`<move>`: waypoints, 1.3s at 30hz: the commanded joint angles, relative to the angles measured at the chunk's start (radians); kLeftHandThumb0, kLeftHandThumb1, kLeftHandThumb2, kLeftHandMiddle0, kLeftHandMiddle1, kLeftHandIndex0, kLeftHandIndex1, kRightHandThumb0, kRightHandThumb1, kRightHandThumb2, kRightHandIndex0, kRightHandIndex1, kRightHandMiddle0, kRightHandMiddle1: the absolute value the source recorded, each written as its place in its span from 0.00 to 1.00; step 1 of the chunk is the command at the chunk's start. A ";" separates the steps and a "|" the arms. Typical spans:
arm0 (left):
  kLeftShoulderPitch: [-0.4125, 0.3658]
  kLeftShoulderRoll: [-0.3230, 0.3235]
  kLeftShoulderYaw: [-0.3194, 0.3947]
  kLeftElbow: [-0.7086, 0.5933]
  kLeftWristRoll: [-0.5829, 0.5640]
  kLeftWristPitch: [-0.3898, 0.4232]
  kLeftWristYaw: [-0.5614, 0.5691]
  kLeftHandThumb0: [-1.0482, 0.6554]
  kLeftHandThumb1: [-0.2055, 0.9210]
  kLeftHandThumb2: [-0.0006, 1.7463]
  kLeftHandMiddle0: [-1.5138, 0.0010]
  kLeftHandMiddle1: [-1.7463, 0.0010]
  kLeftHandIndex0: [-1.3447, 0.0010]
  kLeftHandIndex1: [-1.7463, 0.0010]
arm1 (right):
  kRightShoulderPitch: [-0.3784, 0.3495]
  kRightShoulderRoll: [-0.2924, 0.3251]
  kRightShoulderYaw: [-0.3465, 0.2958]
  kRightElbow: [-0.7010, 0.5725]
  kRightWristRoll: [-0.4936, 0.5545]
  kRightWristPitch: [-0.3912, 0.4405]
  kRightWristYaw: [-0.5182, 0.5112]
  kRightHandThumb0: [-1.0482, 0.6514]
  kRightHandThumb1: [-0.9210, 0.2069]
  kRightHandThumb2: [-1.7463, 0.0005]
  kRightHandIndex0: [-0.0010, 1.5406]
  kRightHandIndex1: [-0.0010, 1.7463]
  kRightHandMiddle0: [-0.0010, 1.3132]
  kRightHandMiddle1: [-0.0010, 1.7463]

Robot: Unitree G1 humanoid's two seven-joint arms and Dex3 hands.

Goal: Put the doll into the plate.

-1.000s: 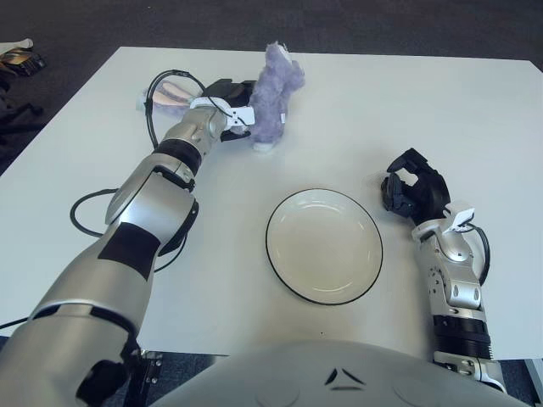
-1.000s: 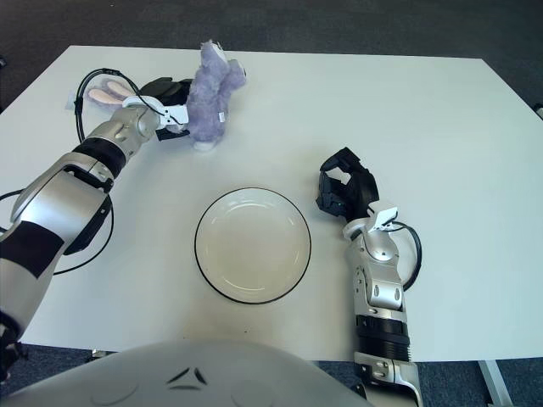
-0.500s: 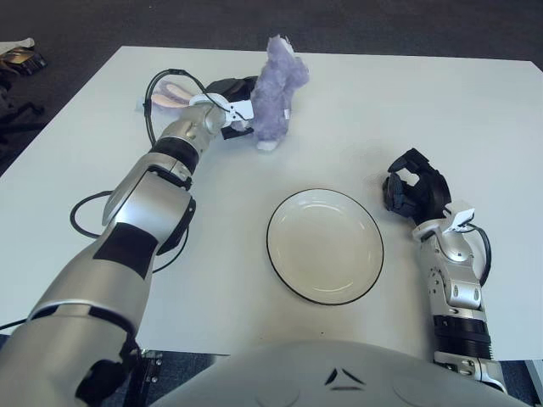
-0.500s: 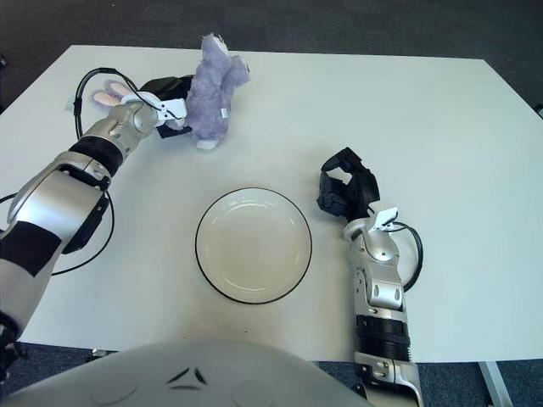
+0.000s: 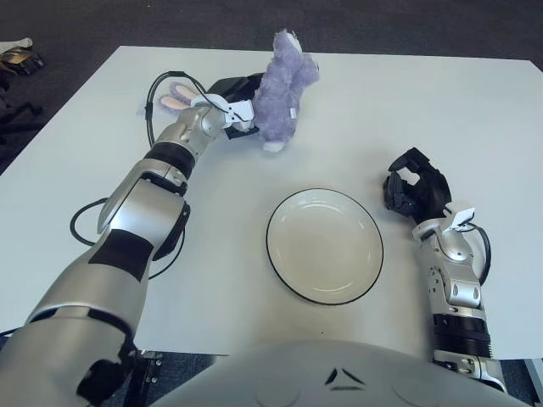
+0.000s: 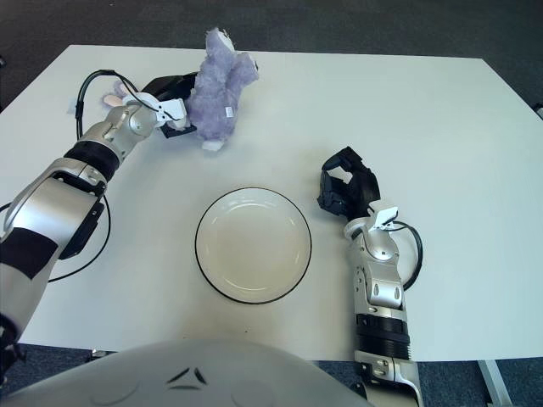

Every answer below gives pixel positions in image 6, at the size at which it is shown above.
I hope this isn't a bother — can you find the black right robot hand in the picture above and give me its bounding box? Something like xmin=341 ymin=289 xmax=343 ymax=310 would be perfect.
xmin=316 ymin=146 xmax=381 ymax=220

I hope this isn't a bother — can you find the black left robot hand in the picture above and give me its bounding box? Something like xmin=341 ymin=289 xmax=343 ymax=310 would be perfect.
xmin=142 ymin=72 xmax=200 ymax=139

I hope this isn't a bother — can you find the purple plush bunny doll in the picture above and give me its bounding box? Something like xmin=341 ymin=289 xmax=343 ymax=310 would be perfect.
xmin=99 ymin=27 xmax=260 ymax=153

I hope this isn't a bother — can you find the white plate with black rim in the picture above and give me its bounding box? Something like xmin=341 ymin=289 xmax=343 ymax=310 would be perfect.
xmin=194 ymin=187 xmax=313 ymax=304

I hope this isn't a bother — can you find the white table leg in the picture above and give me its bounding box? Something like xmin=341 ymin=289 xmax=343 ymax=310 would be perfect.
xmin=477 ymin=360 xmax=510 ymax=407

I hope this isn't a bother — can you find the grey robot torso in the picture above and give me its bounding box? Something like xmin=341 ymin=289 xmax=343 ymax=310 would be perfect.
xmin=0 ymin=338 xmax=374 ymax=407

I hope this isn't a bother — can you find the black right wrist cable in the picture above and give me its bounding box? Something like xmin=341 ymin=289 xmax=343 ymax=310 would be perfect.
xmin=396 ymin=220 xmax=424 ymax=292

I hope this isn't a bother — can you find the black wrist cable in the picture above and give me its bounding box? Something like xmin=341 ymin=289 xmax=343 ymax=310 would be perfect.
xmin=74 ymin=69 xmax=162 ymax=141
xmin=396 ymin=220 xmax=424 ymax=292

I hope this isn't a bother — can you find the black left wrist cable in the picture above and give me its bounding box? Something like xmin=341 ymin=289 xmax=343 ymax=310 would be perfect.
xmin=74 ymin=69 xmax=162 ymax=141

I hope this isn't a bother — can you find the black left elbow cable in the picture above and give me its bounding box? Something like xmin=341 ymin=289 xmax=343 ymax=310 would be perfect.
xmin=48 ymin=198 xmax=112 ymax=283

